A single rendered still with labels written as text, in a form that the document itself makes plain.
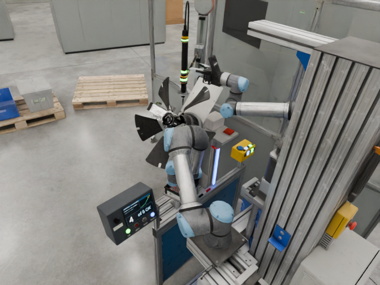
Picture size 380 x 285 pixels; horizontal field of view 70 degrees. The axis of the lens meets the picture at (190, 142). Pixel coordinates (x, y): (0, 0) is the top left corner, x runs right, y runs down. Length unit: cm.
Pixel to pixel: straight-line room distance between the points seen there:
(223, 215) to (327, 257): 46
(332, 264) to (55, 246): 229
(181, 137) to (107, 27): 609
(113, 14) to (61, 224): 534
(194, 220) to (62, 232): 188
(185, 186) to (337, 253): 71
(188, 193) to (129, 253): 148
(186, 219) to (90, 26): 630
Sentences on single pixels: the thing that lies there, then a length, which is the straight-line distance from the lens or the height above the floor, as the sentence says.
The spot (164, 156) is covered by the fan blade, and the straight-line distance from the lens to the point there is 199.
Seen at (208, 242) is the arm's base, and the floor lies 107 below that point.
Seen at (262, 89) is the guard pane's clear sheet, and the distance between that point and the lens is 230.
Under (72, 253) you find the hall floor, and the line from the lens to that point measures 279.
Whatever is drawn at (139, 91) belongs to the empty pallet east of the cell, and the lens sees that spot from 483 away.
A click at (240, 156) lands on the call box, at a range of 199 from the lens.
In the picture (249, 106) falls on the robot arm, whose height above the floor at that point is 160.
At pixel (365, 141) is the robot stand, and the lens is 93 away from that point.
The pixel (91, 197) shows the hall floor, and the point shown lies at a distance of 316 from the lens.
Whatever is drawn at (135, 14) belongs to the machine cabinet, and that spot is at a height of 77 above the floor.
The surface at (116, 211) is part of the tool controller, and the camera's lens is 133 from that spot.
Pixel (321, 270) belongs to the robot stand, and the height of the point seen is 123.
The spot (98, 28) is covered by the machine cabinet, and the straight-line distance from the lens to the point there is 722.
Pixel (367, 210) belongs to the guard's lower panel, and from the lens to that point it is 236.
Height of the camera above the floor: 227
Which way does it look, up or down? 37 degrees down
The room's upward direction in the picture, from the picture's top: 3 degrees clockwise
